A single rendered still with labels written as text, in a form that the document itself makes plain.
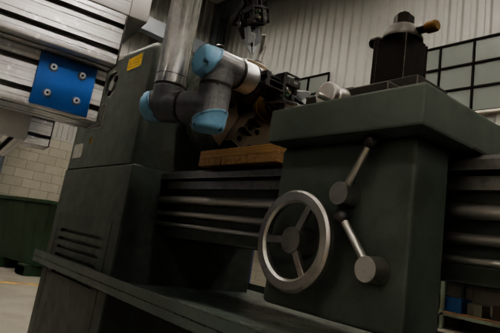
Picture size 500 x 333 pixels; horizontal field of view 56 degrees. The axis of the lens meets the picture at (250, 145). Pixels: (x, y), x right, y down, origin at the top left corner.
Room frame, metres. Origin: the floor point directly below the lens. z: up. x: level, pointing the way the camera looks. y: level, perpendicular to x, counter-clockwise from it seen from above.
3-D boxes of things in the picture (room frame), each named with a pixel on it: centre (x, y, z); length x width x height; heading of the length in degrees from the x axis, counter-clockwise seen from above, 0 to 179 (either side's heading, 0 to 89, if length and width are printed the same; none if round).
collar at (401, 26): (0.86, -0.26, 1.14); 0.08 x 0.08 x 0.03
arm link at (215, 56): (1.02, 0.10, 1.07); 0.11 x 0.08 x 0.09; 127
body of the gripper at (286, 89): (1.11, -0.03, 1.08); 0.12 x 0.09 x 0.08; 127
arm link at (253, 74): (1.07, 0.04, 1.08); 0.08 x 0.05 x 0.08; 37
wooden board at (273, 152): (1.19, -0.11, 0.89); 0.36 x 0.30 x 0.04; 127
